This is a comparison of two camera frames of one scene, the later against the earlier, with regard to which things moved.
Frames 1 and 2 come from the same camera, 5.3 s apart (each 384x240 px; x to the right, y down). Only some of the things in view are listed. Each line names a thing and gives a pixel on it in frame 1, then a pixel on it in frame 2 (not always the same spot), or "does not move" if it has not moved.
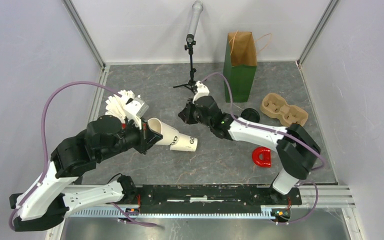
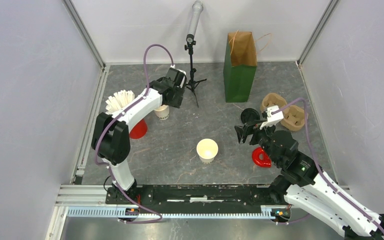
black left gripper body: [142, 139] -> [178, 97]
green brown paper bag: [240, 65] does not move
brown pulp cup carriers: [274, 105] does not move
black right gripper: [186, 114] -> [254, 127]
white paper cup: [185, 143] -> [162, 112]
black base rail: [215, 196] does not move
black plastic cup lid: [251, 114] does not move
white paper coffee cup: [170, 135] -> [207, 149]
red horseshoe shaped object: [266, 162] does not move
